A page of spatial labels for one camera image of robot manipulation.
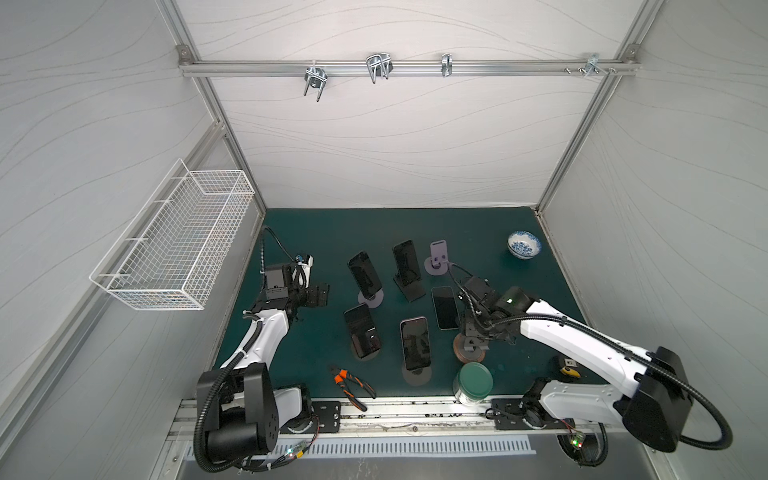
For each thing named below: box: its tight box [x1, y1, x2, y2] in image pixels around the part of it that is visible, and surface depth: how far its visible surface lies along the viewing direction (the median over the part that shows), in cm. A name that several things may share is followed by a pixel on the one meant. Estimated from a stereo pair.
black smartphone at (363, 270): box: [347, 251, 382, 300], surface depth 91 cm
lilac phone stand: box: [424, 239, 449, 276], surface depth 100 cm
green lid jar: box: [453, 361, 494, 406], surface depth 73 cm
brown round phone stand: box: [453, 333, 486, 364], surface depth 84 cm
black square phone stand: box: [393, 275, 427, 303], surface depth 98 cm
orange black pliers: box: [329, 365, 376, 412], surface depth 80 cm
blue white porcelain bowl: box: [507, 230, 542, 260], surface depth 109 cm
